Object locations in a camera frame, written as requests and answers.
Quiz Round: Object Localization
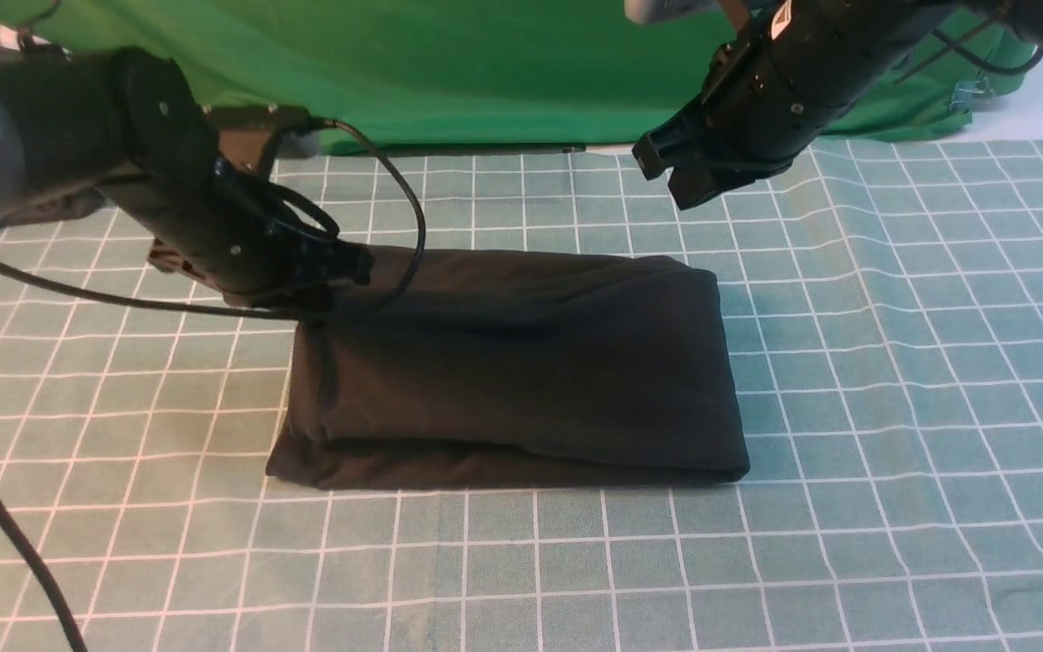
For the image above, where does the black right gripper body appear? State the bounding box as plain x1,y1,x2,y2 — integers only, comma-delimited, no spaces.
632,37,839,210

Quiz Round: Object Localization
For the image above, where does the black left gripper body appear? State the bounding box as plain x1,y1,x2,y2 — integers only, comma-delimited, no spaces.
120,175,342,309

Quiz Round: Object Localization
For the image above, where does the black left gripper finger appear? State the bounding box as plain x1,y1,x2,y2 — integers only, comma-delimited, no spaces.
322,241,374,286

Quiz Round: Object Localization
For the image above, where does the dark gray long-sleeve shirt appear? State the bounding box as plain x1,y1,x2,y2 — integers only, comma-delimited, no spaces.
265,249,751,491

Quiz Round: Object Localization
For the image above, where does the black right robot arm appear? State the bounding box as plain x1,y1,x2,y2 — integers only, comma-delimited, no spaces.
632,1,1043,210

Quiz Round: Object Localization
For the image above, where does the green backdrop cloth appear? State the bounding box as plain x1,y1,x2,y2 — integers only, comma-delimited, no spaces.
0,0,1038,155

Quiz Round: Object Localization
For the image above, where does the metal binder clip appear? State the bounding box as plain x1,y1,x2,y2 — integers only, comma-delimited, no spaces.
948,77,998,114

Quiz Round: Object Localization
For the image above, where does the teal grid-pattern tablecloth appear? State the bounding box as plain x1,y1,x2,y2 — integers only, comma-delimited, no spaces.
0,140,1043,651

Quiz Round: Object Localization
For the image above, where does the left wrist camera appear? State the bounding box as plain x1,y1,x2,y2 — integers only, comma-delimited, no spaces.
207,106,320,177

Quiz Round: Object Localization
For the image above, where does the black right camera cable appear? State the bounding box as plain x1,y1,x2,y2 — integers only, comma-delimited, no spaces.
893,9,1043,84

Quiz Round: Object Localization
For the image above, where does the black camera cable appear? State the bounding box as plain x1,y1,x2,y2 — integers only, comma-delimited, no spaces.
0,118,428,652
893,9,1043,84

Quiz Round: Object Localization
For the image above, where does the black left camera cable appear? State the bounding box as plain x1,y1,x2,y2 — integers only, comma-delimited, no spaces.
0,118,428,652

